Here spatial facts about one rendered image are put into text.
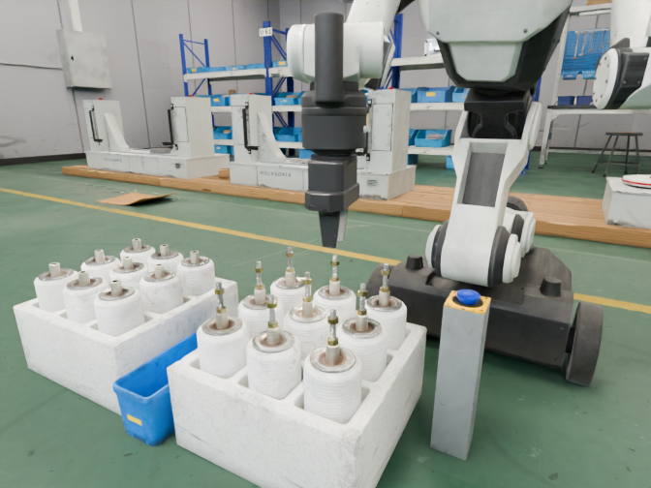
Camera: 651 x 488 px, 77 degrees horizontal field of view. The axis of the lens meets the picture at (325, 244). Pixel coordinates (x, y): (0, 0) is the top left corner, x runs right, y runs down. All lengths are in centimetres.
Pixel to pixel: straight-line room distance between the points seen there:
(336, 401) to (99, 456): 51
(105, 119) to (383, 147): 329
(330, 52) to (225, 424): 63
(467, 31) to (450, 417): 73
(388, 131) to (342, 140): 231
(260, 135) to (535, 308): 284
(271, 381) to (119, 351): 38
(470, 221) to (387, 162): 193
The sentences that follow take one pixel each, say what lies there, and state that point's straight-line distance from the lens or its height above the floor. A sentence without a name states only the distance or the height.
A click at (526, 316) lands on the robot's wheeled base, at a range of 111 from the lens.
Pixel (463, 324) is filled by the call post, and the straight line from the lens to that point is 76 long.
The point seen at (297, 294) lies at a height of 24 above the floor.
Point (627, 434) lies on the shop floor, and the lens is 113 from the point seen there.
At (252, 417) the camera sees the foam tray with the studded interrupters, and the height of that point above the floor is 15.
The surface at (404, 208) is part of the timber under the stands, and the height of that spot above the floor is 6.
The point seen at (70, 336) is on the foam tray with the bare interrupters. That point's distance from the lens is 110.
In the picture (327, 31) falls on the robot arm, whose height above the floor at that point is 72.
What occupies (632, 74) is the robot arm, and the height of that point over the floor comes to 68.
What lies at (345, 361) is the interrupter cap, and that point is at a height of 25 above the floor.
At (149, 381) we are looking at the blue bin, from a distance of 102.
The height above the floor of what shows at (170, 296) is 21.
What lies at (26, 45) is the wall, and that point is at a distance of 737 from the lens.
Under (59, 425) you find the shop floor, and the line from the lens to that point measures 111.
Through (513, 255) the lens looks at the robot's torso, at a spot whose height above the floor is 34.
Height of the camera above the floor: 63
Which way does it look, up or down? 17 degrees down
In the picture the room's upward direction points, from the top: straight up
